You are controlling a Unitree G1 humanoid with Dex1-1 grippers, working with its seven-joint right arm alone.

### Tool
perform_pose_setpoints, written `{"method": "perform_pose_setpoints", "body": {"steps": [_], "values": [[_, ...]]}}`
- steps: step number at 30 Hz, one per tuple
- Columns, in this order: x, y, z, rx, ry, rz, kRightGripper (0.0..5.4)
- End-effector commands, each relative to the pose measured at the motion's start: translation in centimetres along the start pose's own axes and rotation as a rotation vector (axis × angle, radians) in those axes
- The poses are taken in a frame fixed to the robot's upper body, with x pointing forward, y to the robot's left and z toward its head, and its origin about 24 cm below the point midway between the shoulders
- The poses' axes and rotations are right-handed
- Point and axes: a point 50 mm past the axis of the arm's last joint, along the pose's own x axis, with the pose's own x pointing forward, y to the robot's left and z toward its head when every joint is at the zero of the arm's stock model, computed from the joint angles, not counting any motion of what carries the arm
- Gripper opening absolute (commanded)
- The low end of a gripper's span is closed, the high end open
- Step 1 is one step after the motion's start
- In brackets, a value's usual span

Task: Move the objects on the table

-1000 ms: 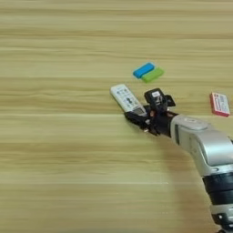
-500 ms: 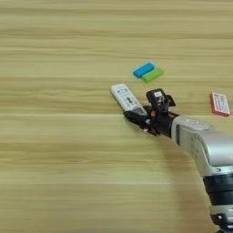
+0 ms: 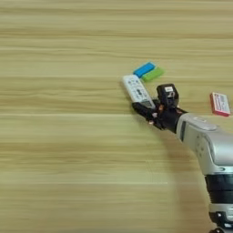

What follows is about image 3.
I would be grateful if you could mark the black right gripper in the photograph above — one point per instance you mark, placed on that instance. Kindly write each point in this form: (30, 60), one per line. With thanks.
(168, 119)

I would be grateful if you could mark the white remote control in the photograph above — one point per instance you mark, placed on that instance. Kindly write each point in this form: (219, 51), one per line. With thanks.
(136, 89)

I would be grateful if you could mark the red and white card box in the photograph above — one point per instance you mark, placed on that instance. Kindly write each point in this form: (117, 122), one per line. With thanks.
(220, 104)

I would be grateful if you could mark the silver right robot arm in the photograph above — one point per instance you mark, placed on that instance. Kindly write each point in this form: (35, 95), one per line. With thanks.
(209, 142)

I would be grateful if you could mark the small black box white label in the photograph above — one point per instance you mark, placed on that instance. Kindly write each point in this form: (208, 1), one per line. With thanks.
(167, 94)

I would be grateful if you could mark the green rectangular block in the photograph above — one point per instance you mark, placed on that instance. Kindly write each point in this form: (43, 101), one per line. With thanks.
(153, 74)

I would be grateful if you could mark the blue rectangular block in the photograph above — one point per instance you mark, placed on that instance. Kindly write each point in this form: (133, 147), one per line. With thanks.
(144, 69)

